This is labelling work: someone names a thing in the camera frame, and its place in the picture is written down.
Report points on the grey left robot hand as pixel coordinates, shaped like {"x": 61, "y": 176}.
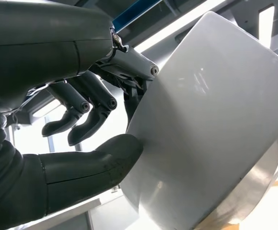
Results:
{"x": 45, "y": 47}

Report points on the stainless steel workbench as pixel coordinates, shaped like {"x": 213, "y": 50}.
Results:
{"x": 273, "y": 209}

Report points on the blue overhead beam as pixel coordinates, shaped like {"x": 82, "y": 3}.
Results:
{"x": 134, "y": 14}

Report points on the ceiling light strip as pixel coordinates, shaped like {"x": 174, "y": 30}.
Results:
{"x": 266, "y": 25}

